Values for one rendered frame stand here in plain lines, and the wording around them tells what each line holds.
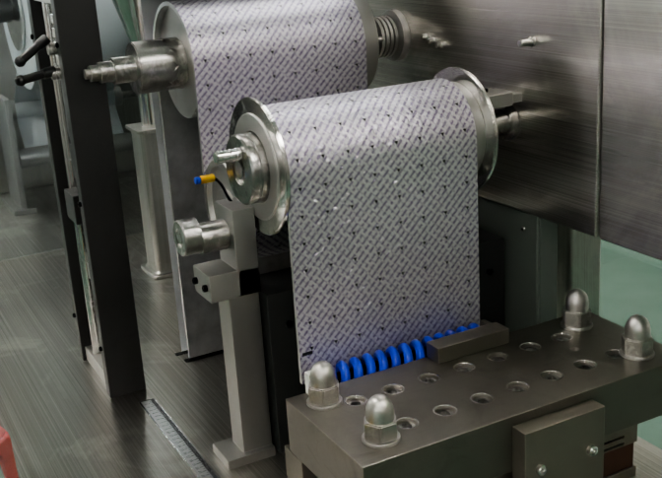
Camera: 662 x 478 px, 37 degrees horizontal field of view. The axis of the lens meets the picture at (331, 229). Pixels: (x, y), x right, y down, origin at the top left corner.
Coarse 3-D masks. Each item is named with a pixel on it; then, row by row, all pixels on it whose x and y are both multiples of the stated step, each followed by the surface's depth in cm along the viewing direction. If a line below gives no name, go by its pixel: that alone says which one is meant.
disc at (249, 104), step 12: (240, 108) 105; (252, 108) 102; (264, 108) 100; (264, 120) 100; (276, 132) 98; (276, 144) 98; (276, 156) 99; (288, 168) 98; (288, 180) 98; (288, 192) 99; (288, 204) 99; (276, 216) 102; (264, 228) 106; (276, 228) 103
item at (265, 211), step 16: (464, 96) 111; (480, 112) 110; (240, 128) 105; (256, 128) 102; (480, 128) 110; (272, 144) 99; (480, 144) 110; (272, 160) 100; (480, 160) 112; (272, 176) 100; (272, 192) 101; (256, 208) 106; (272, 208) 102
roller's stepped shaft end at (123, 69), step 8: (120, 56) 120; (128, 56) 120; (104, 64) 118; (112, 64) 119; (120, 64) 119; (128, 64) 119; (88, 72) 118; (96, 72) 118; (104, 72) 118; (112, 72) 119; (120, 72) 119; (128, 72) 119; (136, 72) 120; (96, 80) 119; (104, 80) 119; (112, 80) 119; (120, 80) 119; (128, 80) 120
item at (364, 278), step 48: (432, 192) 108; (336, 240) 104; (384, 240) 107; (432, 240) 110; (336, 288) 105; (384, 288) 108; (432, 288) 111; (336, 336) 107; (384, 336) 110; (432, 336) 113
